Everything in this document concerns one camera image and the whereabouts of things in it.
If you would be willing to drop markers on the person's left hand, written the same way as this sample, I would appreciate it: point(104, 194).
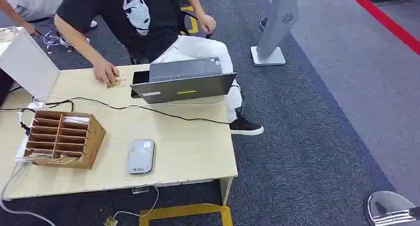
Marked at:
point(207, 22)

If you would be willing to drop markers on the person's right hand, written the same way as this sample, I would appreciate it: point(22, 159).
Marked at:
point(104, 72)

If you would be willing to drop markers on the white cards stack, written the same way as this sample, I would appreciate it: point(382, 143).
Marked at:
point(77, 119)

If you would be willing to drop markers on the black phone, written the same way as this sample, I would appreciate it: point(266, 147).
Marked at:
point(140, 77)

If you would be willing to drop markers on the person in black shirt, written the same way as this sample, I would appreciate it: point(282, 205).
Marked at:
point(131, 37)

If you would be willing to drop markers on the person's dark shoe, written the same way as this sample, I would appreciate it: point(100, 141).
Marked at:
point(263, 23)

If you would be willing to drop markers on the grey laptop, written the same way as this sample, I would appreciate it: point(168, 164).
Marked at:
point(183, 86)

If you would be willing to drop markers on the grey kiosk stand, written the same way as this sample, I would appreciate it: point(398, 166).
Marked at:
point(277, 24)

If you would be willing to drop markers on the wooden card box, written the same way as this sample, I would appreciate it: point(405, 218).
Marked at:
point(93, 142)

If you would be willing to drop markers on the white power adapter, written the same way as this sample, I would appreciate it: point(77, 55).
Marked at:
point(36, 105)

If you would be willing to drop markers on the white board panel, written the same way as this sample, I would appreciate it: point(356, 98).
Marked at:
point(28, 65)

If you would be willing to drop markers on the grey flat router device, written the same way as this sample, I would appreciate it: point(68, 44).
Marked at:
point(140, 157)

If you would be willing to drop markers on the printed cards stack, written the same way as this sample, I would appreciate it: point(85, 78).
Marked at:
point(64, 159)

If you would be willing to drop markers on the person in grey shorts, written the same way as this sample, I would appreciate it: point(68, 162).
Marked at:
point(31, 3)

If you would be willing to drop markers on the clear plastic bag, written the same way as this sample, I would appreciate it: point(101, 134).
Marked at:
point(7, 34)

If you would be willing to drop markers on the pale wooden desk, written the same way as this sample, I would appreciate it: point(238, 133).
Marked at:
point(183, 145)

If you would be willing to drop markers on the small yellow connector board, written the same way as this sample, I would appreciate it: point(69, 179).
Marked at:
point(110, 221)

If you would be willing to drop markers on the yellow floor tape frame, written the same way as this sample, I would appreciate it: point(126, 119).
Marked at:
point(183, 211)

